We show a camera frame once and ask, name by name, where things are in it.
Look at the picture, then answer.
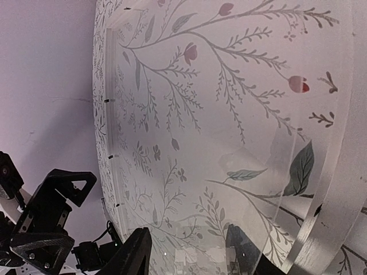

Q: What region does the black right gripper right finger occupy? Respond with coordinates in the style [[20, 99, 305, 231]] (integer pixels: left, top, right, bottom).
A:
[[225, 225, 284, 275]]

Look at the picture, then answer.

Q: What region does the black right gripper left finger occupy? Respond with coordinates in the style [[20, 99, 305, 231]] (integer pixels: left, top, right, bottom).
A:
[[96, 227, 152, 275]]

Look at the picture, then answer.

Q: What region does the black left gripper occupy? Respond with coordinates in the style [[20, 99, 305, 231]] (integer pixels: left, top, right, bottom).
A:
[[1, 152, 97, 272]]

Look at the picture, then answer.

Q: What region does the clear acrylic frame sheet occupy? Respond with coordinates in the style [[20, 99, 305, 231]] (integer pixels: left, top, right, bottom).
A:
[[106, 0, 356, 275]]

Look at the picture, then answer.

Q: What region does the white picture frame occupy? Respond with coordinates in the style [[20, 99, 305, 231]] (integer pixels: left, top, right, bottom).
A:
[[106, 0, 367, 275]]

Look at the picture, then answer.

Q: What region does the floral patterned table mat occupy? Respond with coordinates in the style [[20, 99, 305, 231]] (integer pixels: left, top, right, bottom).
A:
[[91, 0, 367, 275]]

